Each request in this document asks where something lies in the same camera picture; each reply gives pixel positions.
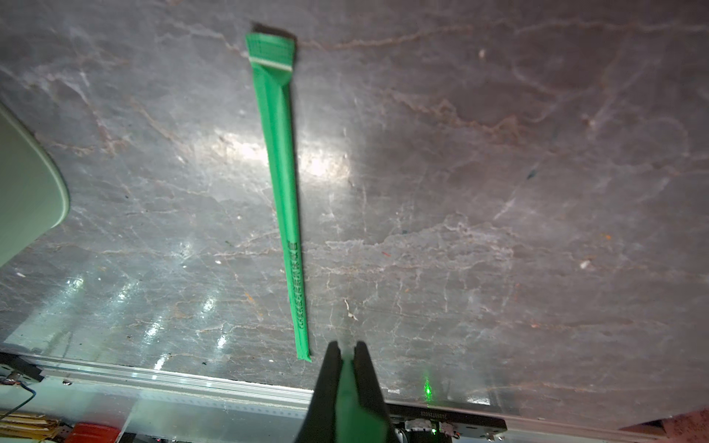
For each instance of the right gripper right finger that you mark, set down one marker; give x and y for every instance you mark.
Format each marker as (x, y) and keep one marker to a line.
(370, 398)

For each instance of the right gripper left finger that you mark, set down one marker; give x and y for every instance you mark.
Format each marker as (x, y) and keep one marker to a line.
(320, 422)

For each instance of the pale green storage cup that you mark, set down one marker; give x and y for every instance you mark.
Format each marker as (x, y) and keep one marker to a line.
(34, 195)

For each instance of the green straw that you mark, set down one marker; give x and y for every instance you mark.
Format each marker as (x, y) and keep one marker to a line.
(272, 58)
(350, 421)

